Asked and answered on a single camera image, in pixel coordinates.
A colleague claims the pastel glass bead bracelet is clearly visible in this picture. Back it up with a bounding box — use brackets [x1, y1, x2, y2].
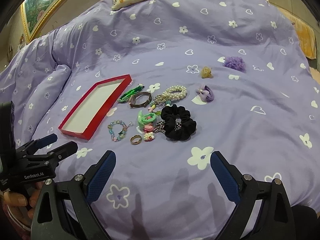
[107, 120, 134, 142]

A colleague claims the black velvet scrunchie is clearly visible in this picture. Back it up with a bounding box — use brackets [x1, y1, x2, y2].
[161, 104, 197, 141]

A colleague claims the yellow translucent hair clip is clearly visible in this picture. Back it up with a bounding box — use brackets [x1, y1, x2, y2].
[200, 66, 213, 79]

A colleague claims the person's left hand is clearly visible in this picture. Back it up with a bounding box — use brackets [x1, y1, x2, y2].
[3, 181, 44, 226]

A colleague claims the red shallow box tray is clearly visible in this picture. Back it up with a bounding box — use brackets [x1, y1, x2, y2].
[58, 74, 132, 140]

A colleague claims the white flower charm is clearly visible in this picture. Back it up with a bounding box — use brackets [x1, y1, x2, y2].
[143, 132, 155, 141]

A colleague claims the rose gold wrist watch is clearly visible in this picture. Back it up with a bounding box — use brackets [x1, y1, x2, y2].
[129, 92, 152, 108]

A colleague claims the purple flower-print duvet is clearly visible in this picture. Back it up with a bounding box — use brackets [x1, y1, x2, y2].
[1, 0, 319, 239]

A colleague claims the purple bow hair clip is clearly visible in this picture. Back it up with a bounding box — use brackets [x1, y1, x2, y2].
[196, 85, 215, 102]

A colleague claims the gold framed painting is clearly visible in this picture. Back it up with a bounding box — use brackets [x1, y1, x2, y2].
[20, 0, 67, 43]

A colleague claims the purple ruffled flower scrunchie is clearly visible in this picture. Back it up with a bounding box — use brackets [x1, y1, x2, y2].
[223, 56, 246, 73]

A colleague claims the orange blanket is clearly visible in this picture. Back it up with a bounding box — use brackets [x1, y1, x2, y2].
[278, 7, 317, 60]

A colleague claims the green braided bracelet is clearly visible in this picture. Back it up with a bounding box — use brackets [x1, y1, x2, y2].
[117, 83, 145, 104]

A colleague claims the green pink charm keychain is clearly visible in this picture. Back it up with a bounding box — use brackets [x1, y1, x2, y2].
[136, 104, 161, 134]

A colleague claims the white pearl bracelet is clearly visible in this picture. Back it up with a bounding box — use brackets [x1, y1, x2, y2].
[152, 84, 188, 106]

